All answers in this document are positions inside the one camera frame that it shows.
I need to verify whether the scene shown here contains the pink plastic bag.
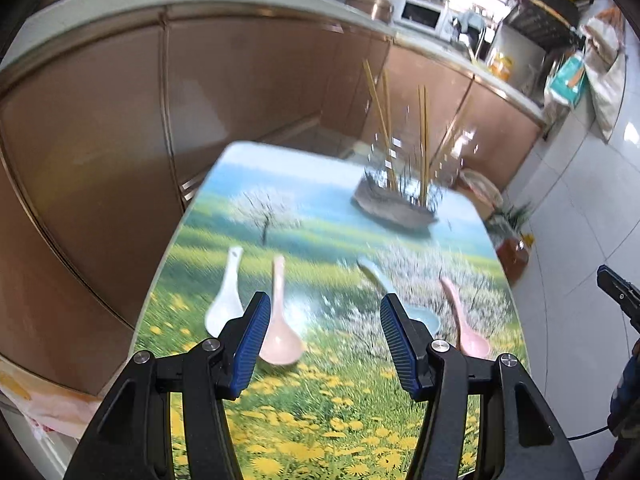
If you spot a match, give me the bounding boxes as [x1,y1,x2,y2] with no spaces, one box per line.
[0,354,106,446]

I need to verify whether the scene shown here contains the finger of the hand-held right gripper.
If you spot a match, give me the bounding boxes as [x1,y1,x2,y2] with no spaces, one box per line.
[596,264,640,334]

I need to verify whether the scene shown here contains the green onions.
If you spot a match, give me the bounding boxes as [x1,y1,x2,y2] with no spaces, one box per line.
[487,199,534,234]

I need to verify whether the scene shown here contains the person's right forearm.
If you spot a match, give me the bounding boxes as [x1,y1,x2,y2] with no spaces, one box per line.
[607,337,640,441]

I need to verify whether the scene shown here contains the white microwave oven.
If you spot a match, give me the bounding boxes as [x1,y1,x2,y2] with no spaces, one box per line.
[397,0,449,41]

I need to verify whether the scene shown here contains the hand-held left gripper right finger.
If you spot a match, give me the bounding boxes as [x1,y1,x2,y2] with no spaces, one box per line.
[379,294,586,480]

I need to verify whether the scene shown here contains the white ceramic spoon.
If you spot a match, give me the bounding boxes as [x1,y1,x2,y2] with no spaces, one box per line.
[204,245,246,339]

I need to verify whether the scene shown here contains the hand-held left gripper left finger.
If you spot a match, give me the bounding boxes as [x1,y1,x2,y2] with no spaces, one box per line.
[65,290,273,480]

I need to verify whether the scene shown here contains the copper kitchen cabinet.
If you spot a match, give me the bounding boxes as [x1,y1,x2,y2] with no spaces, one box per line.
[0,2,546,396]

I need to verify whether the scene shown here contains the white speckled countertop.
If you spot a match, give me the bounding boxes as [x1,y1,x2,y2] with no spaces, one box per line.
[0,0,546,121]

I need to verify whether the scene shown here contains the black dish rack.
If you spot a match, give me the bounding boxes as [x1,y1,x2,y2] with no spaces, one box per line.
[502,0,596,49]

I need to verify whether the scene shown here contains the stainless steel utensil holder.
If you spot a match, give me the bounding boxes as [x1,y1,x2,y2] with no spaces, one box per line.
[350,130,451,234]

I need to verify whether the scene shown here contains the pink ceramic spoon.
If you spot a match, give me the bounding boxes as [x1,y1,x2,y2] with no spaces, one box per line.
[439,275,492,361]
[257,254,306,366]

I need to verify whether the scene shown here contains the light blue cloth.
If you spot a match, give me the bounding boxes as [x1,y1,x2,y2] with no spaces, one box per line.
[452,9,486,36]

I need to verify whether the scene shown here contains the teal and white bag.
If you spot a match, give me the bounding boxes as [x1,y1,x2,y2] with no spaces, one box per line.
[544,52,589,106]

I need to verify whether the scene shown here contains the black cable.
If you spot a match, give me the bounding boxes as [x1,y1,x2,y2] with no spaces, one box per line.
[567,424,614,442]

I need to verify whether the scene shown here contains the light blue ceramic spoon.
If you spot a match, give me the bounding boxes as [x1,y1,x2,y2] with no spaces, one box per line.
[357,258,442,336]

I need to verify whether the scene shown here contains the white plastic bag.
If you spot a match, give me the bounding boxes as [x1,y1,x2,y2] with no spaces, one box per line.
[582,7,626,144]

